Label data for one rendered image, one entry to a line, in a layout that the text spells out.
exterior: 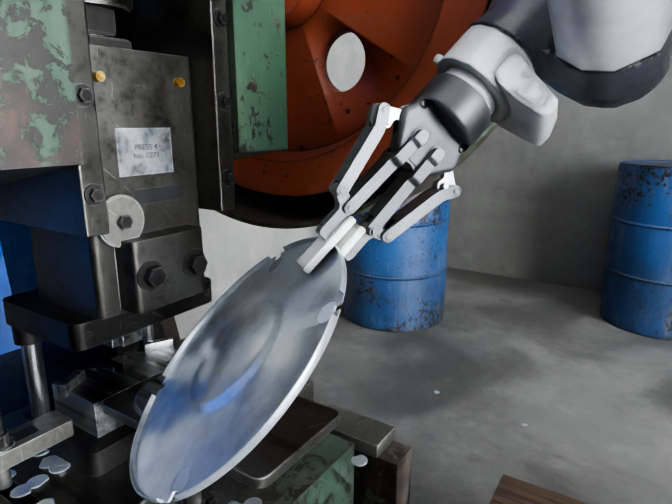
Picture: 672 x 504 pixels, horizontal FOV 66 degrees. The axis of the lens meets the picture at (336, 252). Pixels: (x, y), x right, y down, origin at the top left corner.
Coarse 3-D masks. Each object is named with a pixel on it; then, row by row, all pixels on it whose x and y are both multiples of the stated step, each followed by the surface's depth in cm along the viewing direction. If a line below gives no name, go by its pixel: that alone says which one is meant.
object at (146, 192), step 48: (96, 48) 51; (96, 96) 51; (144, 96) 56; (144, 144) 56; (192, 144) 62; (144, 192) 57; (192, 192) 63; (48, 240) 58; (96, 240) 53; (144, 240) 55; (192, 240) 60; (48, 288) 60; (96, 288) 55; (144, 288) 55; (192, 288) 61
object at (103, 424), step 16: (128, 352) 73; (144, 352) 73; (160, 352) 73; (96, 368) 68; (112, 368) 68; (128, 368) 70; (144, 368) 68; (160, 368) 68; (80, 384) 64; (96, 384) 64; (112, 384) 64; (128, 384) 64; (64, 400) 63; (80, 400) 61; (96, 400) 60; (80, 416) 62; (96, 416) 60; (96, 432) 61
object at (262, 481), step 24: (144, 384) 64; (120, 408) 59; (144, 408) 58; (288, 408) 59; (312, 408) 59; (288, 432) 54; (312, 432) 54; (264, 456) 50; (288, 456) 50; (216, 480) 60; (240, 480) 48; (264, 480) 48
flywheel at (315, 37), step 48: (288, 0) 81; (336, 0) 80; (384, 0) 76; (432, 0) 72; (480, 0) 66; (288, 48) 87; (384, 48) 78; (432, 48) 70; (288, 96) 89; (336, 96) 84; (384, 96) 79; (288, 144) 91; (336, 144) 84; (384, 144) 77; (288, 192) 89
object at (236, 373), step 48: (240, 288) 63; (288, 288) 52; (336, 288) 45; (192, 336) 63; (240, 336) 51; (288, 336) 45; (192, 384) 52; (240, 384) 45; (288, 384) 40; (144, 432) 54; (192, 432) 46; (240, 432) 40; (144, 480) 46; (192, 480) 40
